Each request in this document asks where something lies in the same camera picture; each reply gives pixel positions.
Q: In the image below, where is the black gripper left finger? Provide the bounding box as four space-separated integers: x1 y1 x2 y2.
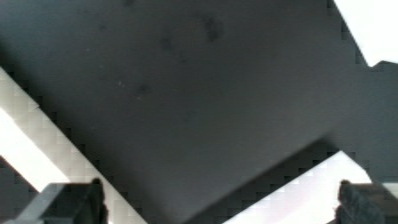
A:
16 178 108 224

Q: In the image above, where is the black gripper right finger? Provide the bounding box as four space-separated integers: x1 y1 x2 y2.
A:
336 180 398 224

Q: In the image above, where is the white L-shaped fence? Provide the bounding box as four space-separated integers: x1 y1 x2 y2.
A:
0 66 398 224

